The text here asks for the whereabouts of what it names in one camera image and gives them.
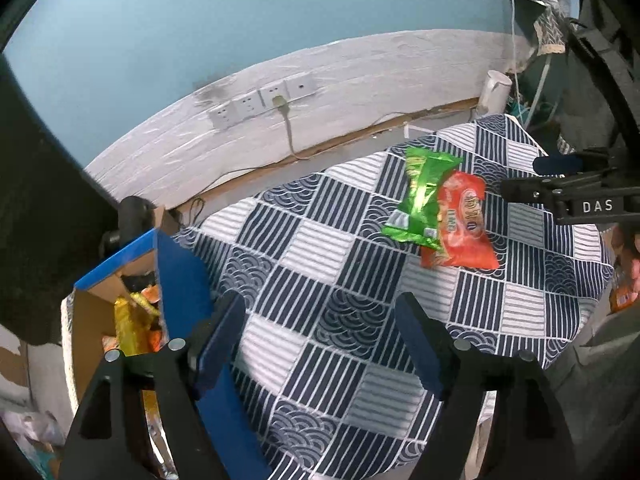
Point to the navy white patterned tablecloth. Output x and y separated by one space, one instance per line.
325 378

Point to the white cup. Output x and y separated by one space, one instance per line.
494 95

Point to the person right hand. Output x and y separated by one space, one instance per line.
625 242

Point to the green snack bag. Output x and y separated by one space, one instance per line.
415 219

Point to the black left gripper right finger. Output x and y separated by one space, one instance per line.
528 437

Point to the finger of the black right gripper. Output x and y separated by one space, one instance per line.
592 160
550 191

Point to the gold snack bar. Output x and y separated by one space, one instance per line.
132 327

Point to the white wall socket strip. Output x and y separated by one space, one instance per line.
264 99

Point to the red chip bag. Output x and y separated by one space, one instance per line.
461 226

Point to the blue cardboard box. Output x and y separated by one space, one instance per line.
147 294

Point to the black round object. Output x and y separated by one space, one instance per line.
135 217

